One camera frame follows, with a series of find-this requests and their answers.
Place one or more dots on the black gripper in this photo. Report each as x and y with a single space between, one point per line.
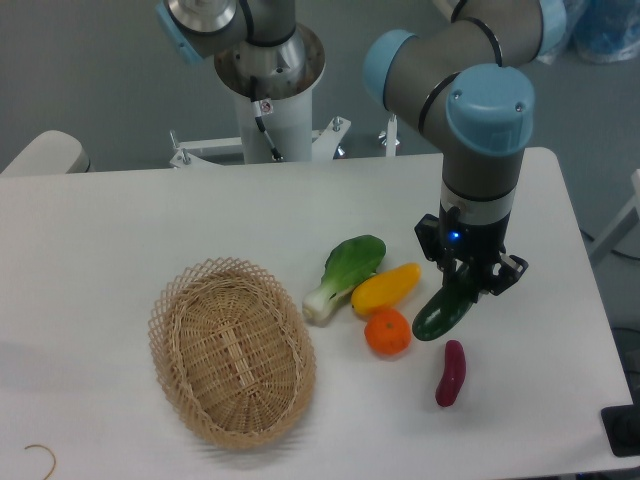
449 242

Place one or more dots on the dark green cucumber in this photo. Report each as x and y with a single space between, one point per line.
446 307

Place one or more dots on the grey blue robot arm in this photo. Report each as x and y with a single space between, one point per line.
461 89

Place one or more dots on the purple sweet potato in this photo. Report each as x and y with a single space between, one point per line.
453 375

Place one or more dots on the orange tangerine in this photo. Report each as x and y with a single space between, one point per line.
388 332

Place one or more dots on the green bok choy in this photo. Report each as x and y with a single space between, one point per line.
348 265

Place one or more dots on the black device at table edge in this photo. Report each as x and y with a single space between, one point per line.
621 424

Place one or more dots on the woven wicker basket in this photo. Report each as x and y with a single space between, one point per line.
232 354

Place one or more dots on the blue plastic bag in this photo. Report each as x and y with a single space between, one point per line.
601 32

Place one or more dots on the white frame at right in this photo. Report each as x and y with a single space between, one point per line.
621 224

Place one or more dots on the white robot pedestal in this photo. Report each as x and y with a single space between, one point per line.
272 92

